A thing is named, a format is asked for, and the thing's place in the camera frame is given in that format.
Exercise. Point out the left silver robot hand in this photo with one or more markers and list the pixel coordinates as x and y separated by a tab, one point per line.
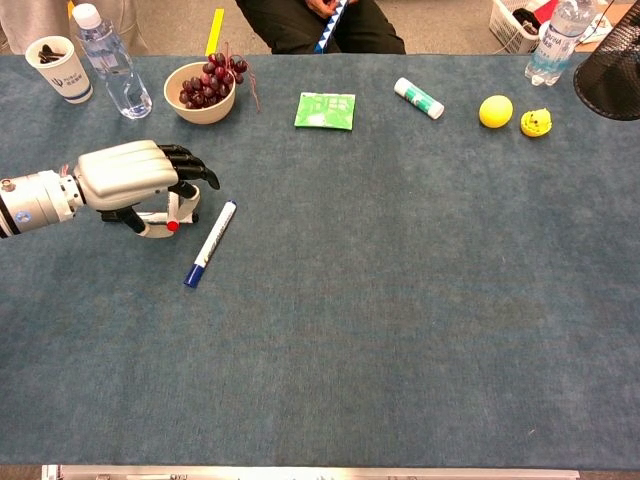
125	170

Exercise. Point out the black capped white marker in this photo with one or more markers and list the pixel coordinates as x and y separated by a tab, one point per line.
152	218

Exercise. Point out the red capped white marker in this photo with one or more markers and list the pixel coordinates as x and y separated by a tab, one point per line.
173	225

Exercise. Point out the blue capped white marker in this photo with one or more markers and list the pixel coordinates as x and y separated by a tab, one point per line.
212	242

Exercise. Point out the black cup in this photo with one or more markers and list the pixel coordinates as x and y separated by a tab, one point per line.
615	75

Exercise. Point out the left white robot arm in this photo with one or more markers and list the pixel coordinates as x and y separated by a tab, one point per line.
35	205

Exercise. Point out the clear unlabelled water bottle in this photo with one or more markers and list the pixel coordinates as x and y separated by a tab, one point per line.
120	80

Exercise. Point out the beige bowl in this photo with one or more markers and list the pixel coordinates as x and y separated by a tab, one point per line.
200	115

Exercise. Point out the white paper cup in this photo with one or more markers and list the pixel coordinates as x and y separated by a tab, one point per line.
70	80

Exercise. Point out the dark red grape bunch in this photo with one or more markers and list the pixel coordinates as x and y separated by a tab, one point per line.
210	85

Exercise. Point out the dark clips in cup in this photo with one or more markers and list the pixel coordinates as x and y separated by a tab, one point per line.
50	54

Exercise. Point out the yellow ruler strip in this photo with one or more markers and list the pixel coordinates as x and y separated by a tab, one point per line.
215	30

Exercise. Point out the person in grey clothes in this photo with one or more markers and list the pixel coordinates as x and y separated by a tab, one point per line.
30	17

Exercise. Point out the green paper packet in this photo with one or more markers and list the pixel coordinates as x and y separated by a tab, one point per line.
325	112

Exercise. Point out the person in black trousers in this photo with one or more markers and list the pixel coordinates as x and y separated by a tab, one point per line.
285	25

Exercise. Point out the blue table cloth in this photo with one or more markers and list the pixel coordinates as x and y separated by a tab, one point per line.
320	325

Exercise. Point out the blue white folding toy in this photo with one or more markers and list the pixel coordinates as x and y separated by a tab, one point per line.
330	27

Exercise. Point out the white green glue stick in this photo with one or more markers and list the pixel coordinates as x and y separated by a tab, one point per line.
417	97

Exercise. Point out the yellow ball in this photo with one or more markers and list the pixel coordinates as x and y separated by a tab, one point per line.
496	111

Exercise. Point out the white plastic basket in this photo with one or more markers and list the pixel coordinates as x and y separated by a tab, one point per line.
507	30

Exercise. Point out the small yellow toy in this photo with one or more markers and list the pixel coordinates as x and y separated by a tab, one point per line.
536	124

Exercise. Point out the blue labelled water bottle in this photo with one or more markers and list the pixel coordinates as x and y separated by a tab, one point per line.
552	50

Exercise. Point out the aluminium rail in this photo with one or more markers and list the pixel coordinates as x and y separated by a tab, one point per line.
300	472

